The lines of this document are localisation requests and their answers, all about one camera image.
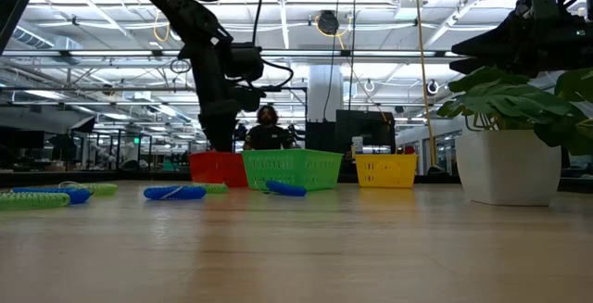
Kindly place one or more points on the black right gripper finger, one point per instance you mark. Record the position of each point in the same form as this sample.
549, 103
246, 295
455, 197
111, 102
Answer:
486, 66
495, 43

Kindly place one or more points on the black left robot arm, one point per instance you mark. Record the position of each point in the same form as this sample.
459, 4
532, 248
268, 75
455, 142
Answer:
185, 11

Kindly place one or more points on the red plastic basket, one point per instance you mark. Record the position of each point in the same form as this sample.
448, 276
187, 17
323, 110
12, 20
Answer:
218, 171

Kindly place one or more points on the person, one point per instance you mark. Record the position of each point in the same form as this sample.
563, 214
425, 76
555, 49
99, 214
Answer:
268, 136

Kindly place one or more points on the green leafy plant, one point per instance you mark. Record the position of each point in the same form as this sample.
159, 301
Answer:
509, 99

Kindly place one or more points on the green plastic basket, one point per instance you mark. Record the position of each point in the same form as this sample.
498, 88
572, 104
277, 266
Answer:
292, 168

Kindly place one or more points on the white building column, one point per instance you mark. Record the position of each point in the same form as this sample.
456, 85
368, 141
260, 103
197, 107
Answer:
324, 90

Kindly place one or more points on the white plant pot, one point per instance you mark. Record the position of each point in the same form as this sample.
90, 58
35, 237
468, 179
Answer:
509, 168

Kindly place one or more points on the white wipes container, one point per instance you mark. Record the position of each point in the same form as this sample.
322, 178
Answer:
357, 146

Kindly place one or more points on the black partition panel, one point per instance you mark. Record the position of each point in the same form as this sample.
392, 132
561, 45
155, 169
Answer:
366, 127

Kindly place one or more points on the yellow plastic basket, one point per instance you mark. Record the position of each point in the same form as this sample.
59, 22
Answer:
387, 171

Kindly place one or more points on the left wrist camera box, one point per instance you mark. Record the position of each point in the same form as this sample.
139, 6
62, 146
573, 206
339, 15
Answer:
245, 62

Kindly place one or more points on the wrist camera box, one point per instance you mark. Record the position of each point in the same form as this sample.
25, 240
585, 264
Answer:
539, 2
245, 62

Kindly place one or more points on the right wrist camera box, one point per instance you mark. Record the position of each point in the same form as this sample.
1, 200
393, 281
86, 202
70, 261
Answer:
539, 2

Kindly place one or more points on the black framed robot enclosure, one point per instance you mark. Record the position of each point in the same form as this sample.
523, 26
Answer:
116, 155

